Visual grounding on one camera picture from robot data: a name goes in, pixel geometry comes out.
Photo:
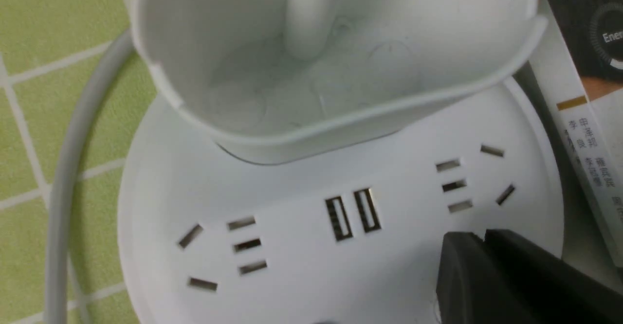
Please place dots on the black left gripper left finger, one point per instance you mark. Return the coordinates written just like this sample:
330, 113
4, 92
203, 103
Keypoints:
472, 289

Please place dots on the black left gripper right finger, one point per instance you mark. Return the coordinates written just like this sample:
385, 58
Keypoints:
553, 291

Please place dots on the white desk lamp with sockets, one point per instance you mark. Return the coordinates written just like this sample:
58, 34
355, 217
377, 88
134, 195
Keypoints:
304, 159

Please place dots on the self-driving book white cover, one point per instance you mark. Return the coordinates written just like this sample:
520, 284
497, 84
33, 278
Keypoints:
578, 68

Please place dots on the green checkered tablecloth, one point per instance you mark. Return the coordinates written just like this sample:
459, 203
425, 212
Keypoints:
49, 48

